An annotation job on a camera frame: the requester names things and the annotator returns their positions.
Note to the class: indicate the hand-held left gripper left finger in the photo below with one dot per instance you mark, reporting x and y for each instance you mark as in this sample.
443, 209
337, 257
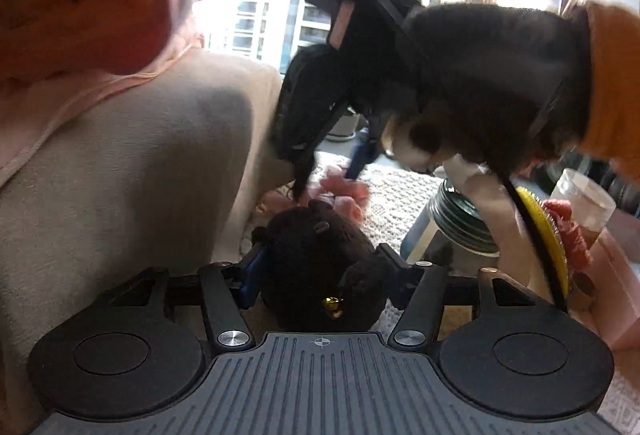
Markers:
250, 282

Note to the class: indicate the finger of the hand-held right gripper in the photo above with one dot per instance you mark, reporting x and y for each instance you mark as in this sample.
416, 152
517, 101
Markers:
360, 160
300, 115

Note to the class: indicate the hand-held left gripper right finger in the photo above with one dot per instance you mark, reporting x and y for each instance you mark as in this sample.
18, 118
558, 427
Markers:
395, 265

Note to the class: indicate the pink fluffy toy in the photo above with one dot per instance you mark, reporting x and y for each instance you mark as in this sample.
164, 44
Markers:
345, 195

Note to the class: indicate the dark brown plush toy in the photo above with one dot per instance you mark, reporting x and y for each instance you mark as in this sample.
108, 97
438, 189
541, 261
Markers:
310, 260

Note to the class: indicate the person's right forearm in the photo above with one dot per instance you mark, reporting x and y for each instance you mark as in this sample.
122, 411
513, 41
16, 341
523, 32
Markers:
500, 80

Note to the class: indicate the white plant pot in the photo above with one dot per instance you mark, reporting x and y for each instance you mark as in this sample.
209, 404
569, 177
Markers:
345, 127

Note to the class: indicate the white lace tablecloth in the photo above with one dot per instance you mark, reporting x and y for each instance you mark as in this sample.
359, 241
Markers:
395, 195

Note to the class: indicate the steel glass jar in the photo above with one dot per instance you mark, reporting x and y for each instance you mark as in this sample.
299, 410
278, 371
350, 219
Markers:
457, 222

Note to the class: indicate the white smooth object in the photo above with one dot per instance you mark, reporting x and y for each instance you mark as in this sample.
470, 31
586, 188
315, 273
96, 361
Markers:
505, 235

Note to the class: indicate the yellow round brush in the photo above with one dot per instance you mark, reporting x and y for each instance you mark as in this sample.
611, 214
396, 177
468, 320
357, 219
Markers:
547, 240

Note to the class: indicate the red knitted item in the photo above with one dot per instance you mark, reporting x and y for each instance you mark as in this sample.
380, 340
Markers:
572, 235

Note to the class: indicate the clear plastic jar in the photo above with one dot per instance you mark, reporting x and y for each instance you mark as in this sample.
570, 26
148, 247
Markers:
585, 202

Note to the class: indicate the orange pink plush toy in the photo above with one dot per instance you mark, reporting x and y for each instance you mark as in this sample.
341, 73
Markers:
85, 0

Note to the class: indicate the pink blanket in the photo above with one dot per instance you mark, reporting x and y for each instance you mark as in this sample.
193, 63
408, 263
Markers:
40, 115

